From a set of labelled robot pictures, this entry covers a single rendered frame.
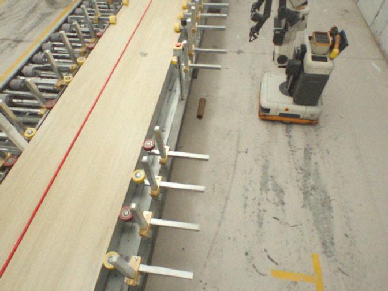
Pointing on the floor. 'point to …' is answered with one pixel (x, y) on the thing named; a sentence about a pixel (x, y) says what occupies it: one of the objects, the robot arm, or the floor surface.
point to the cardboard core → (201, 108)
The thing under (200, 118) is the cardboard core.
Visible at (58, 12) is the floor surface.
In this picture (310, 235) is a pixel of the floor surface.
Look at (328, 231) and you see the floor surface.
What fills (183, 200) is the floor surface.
